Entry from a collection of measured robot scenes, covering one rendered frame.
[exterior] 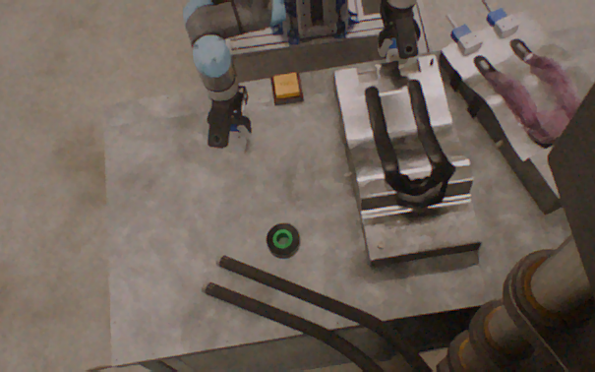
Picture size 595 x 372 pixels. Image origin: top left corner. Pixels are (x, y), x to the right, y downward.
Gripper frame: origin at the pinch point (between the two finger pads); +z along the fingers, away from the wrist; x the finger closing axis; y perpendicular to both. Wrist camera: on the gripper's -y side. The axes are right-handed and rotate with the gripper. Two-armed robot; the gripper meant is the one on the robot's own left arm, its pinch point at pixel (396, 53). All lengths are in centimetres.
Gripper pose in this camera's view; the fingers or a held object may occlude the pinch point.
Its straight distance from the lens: 180.3
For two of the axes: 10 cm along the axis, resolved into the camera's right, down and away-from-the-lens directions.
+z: 0.6, 3.9, 9.2
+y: -1.8, -9.0, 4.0
